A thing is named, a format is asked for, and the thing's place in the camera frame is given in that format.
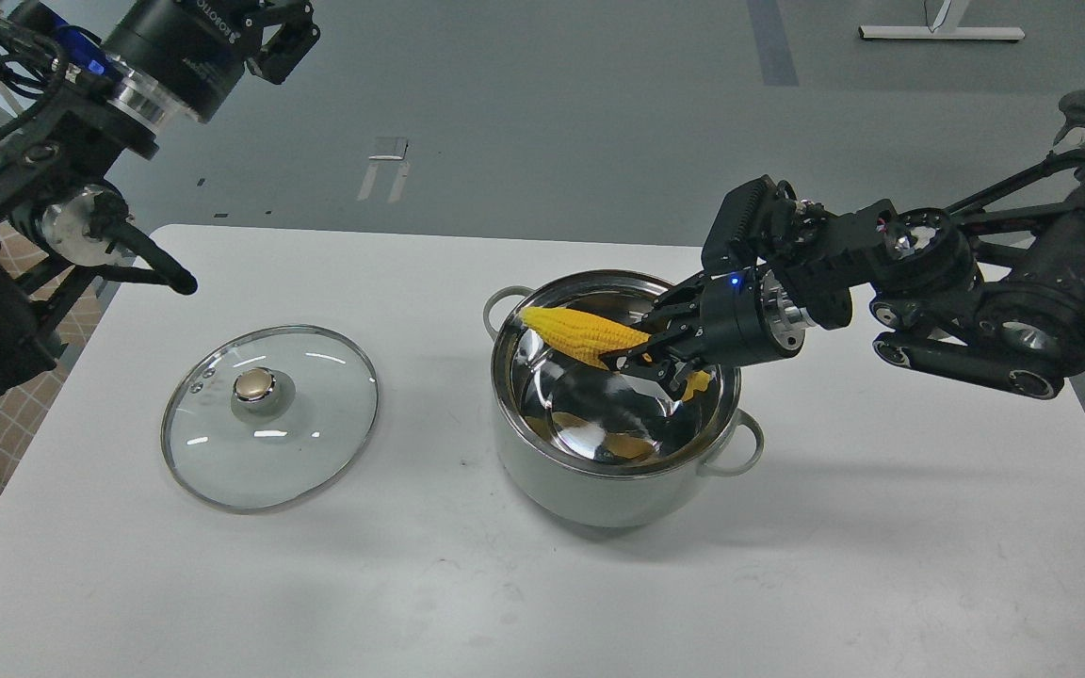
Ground glass pot lid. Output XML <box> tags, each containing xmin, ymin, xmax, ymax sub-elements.
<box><xmin>162</xmin><ymin>325</ymin><xmax>380</xmax><ymax>514</ymax></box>

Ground white desk leg base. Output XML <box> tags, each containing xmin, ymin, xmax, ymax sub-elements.
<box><xmin>857</xmin><ymin>1</ymin><xmax>1026</xmax><ymax>43</ymax></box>

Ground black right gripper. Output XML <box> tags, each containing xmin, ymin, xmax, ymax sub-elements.
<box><xmin>599</xmin><ymin>271</ymin><xmax>805</xmax><ymax>402</ymax></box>

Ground yellow corn cob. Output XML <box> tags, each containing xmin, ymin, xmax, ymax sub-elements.
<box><xmin>518</xmin><ymin>306</ymin><xmax>714</xmax><ymax>395</ymax></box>

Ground pale green steel pot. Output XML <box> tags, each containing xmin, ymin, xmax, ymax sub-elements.
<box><xmin>482</xmin><ymin>269</ymin><xmax>765</xmax><ymax>528</ymax></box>

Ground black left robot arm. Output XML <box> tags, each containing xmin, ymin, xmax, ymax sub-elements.
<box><xmin>0</xmin><ymin>1</ymin><xmax>320</xmax><ymax>396</ymax></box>

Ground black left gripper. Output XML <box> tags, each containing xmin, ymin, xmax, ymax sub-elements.
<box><xmin>104</xmin><ymin>1</ymin><xmax>320</xmax><ymax>123</ymax></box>

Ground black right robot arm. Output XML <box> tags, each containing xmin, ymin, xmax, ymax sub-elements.
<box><xmin>597</xmin><ymin>149</ymin><xmax>1085</xmax><ymax>399</ymax></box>

